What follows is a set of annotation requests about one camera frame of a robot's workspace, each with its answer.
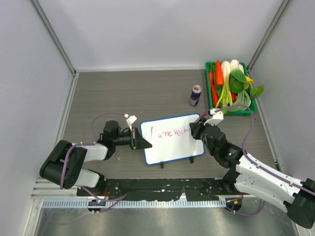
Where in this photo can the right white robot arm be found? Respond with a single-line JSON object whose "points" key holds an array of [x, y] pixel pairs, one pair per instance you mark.
{"points": [[248, 175]]}

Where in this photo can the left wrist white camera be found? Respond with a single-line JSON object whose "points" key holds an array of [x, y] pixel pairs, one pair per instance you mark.
{"points": [[130, 119]]}

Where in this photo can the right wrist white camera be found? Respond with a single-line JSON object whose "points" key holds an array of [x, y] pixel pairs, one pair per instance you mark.
{"points": [[215, 117]]}

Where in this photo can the blue silver energy drink can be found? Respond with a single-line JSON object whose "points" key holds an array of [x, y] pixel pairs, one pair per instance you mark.
{"points": [[195, 95]]}

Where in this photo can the blue framed whiteboard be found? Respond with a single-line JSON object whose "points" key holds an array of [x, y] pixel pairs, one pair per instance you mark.
{"points": [[171, 139]]}

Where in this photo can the small orange toy carrot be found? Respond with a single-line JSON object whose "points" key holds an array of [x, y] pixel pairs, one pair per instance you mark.
{"points": [[213, 90]]}

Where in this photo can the magenta capped marker pen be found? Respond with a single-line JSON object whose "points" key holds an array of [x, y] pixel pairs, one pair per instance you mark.
{"points": [[202, 116]]}

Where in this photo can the pale green toy beans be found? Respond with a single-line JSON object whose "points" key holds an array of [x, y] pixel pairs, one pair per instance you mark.
{"points": [[242, 99]]}

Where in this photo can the wrist white camera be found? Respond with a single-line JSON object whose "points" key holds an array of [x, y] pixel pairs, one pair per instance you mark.
{"points": [[215, 117], [130, 119]]}

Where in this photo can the green toy leafy vegetable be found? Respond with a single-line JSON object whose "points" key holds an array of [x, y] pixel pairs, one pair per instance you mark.
{"points": [[239, 82]]}

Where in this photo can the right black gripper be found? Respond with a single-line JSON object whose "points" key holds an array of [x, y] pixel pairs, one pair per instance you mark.
{"points": [[196, 128]]}

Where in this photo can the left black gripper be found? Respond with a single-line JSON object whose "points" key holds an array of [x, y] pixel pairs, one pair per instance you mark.
{"points": [[137, 141]]}

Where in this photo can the large orange toy carrot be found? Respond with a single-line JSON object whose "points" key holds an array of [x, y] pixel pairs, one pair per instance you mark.
{"points": [[219, 76]]}

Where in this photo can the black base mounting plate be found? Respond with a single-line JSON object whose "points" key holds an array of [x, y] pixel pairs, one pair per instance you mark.
{"points": [[164, 189]]}

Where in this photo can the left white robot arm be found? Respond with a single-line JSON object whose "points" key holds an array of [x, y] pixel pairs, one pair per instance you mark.
{"points": [[64, 164]]}

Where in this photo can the white slotted cable duct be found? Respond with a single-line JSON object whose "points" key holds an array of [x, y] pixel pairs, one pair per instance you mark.
{"points": [[88, 203]]}

